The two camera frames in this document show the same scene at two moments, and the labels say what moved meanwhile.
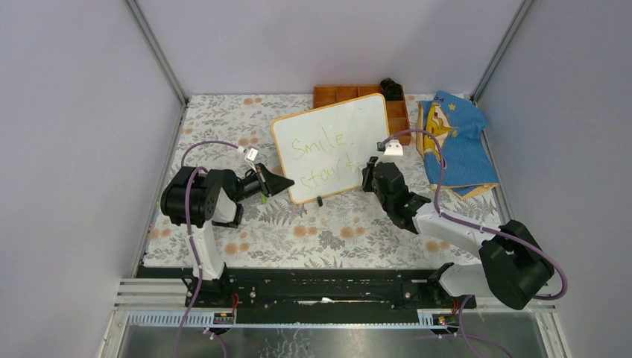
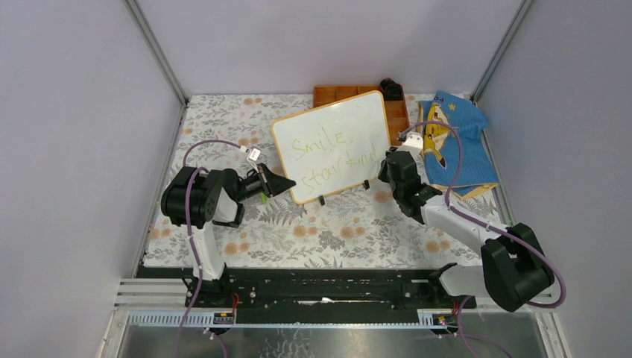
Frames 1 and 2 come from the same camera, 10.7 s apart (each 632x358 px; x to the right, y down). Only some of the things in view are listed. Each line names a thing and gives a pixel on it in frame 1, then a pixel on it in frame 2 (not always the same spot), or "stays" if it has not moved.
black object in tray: [392, 90] stays
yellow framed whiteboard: [325, 149] stays
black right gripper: [367, 173] → [382, 174]
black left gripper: [267, 182] stays
